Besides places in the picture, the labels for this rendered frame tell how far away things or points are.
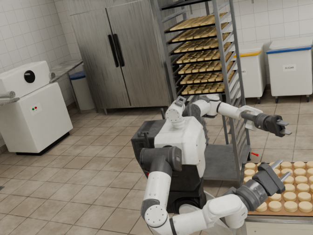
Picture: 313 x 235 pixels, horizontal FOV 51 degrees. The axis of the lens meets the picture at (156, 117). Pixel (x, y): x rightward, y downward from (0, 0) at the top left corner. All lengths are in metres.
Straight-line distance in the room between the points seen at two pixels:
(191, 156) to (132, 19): 3.64
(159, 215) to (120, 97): 4.32
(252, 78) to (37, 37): 3.77
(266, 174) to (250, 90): 3.68
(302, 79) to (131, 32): 2.43
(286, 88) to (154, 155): 3.63
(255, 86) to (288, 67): 0.50
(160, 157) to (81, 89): 5.04
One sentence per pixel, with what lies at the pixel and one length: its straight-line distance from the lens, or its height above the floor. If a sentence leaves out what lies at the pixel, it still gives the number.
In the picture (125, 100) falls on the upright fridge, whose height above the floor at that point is 0.28.
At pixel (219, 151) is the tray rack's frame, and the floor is 0.15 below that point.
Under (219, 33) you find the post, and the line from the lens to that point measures 2.57.
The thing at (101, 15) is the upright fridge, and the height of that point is 1.64.
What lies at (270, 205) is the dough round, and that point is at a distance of 1.48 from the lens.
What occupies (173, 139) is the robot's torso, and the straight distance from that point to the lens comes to 1.42.
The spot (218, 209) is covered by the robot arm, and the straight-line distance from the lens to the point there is 1.13.
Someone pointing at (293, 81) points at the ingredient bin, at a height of 0.33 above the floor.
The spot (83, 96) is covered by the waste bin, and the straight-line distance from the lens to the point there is 6.31.
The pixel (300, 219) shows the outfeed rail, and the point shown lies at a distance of 1.52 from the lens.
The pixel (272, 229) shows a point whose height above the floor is 0.81.
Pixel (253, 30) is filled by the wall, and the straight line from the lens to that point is 5.31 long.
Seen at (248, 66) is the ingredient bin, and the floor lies 0.59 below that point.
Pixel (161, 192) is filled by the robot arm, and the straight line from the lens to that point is 1.23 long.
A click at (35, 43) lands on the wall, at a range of 6.29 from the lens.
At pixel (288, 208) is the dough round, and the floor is 0.92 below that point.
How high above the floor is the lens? 1.84
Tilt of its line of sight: 21 degrees down
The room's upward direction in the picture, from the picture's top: 13 degrees counter-clockwise
